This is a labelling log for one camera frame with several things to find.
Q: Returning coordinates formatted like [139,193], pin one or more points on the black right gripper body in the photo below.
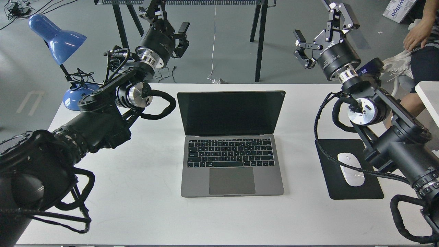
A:
[335,54]

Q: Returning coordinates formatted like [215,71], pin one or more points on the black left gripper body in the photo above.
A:
[157,43]

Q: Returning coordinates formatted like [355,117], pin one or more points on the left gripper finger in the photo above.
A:
[155,13]
[179,42]

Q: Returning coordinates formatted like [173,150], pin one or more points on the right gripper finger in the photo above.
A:
[301,46]
[341,20]

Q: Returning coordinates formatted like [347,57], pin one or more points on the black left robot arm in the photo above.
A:
[39,180]

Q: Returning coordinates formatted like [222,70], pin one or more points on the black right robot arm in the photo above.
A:
[394,139]

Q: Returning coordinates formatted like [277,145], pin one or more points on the person's hand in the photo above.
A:
[418,35]

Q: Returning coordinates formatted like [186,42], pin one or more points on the white cardboard box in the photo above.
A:
[397,10]

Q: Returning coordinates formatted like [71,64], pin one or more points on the white sneaker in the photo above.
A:
[399,64]

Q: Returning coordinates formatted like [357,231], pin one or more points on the black metal rack table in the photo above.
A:
[226,42]

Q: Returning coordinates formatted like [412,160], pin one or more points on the person's leg dark shorts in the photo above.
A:
[424,66]

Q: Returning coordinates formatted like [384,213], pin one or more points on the blue desk lamp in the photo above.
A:
[62,45]

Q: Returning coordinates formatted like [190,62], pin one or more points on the white side table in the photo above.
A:
[428,92]

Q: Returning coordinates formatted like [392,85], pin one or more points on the grey open laptop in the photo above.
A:
[230,149]

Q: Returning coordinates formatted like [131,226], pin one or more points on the white computer mouse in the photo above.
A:
[352,177]

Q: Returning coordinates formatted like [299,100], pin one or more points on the black mouse pad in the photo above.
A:
[344,183]

